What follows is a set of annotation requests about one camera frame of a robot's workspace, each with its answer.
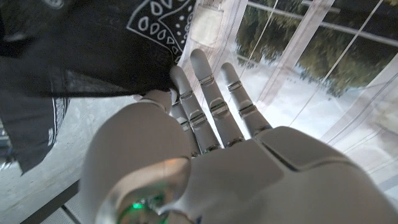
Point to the black paisley bandana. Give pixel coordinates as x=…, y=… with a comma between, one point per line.
x=93, y=46

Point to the printed window backdrop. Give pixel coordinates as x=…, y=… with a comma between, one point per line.
x=311, y=62

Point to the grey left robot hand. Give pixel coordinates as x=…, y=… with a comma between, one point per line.
x=233, y=180

